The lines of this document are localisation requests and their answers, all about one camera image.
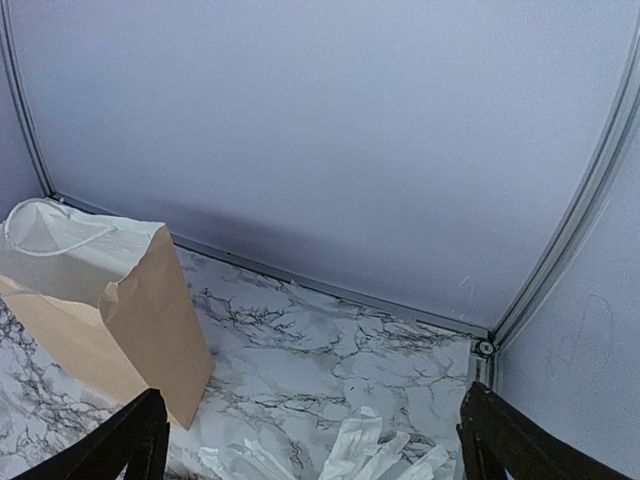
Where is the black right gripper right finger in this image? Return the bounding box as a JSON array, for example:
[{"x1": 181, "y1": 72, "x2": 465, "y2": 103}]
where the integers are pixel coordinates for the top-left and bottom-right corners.
[{"x1": 456, "y1": 381, "x2": 625, "y2": 480}]

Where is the brown paper takeout bag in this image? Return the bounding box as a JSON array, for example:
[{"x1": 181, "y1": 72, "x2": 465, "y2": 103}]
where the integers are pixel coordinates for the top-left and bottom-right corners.
[{"x1": 1, "y1": 199, "x2": 214, "y2": 428}]

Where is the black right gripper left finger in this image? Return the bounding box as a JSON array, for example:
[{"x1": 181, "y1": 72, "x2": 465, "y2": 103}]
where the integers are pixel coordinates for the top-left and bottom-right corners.
[{"x1": 58, "y1": 387, "x2": 172, "y2": 480}]

